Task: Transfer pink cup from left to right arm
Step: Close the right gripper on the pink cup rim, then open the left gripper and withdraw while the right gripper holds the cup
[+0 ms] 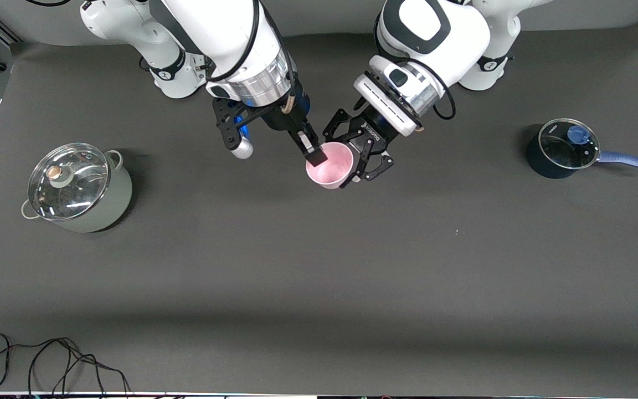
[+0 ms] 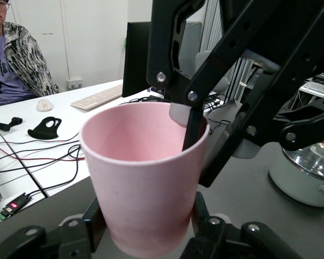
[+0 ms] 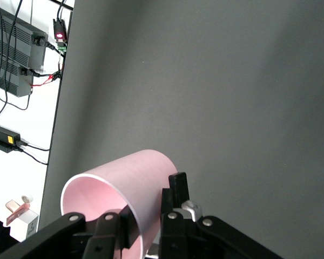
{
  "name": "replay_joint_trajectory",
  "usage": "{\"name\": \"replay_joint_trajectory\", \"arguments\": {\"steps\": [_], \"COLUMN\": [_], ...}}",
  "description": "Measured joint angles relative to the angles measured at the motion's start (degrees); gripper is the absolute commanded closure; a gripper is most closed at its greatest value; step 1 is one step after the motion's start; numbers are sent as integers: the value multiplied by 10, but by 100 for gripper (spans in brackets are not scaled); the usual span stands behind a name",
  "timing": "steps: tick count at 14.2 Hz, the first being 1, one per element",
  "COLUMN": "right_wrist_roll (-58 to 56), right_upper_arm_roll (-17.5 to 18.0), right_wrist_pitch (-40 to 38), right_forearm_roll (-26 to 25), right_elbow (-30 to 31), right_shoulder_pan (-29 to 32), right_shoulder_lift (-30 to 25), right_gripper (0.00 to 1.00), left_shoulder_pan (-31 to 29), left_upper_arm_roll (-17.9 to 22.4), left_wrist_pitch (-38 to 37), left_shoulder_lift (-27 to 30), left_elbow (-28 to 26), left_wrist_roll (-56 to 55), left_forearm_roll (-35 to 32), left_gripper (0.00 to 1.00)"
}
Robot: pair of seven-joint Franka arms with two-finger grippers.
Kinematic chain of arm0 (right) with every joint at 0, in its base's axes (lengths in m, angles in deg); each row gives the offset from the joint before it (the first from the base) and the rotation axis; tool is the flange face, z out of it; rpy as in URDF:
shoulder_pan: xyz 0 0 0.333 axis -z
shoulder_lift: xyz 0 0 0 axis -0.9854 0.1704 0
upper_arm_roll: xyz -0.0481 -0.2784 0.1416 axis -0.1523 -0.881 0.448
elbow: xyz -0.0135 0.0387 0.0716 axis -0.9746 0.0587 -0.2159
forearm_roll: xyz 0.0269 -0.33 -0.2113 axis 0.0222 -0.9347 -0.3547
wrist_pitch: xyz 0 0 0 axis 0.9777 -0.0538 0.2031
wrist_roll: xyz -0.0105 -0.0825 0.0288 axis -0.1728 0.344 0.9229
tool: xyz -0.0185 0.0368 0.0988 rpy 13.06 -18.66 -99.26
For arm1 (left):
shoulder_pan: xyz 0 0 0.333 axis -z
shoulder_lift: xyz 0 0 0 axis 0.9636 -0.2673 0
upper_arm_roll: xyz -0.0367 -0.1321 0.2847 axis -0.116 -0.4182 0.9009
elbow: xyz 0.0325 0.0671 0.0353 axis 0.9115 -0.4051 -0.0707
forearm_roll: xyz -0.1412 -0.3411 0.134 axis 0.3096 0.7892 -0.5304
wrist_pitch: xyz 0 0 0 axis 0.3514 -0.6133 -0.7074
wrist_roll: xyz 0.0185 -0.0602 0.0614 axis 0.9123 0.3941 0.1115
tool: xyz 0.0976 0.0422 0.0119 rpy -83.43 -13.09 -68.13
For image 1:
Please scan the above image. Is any pink plastic cup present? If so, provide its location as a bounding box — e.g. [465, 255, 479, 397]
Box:
[306, 142, 354, 190]

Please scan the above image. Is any dark grey table mat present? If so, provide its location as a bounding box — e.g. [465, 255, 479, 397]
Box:
[0, 19, 638, 395]

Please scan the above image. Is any dark blue saucepan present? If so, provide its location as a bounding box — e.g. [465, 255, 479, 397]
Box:
[526, 118, 638, 179]

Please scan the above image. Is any glass lid with blue knob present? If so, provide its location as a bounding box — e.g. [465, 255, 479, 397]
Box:
[538, 118, 600, 170]

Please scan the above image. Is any grey-green cooking pot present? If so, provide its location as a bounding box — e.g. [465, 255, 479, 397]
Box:
[21, 143, 133, 233]

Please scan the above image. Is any glass lid with copper knob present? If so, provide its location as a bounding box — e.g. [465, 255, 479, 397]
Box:
[27, 143, 110, 221]

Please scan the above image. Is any thin black loose cable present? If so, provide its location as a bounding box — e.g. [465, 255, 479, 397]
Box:
[0, 333, 131, 397]

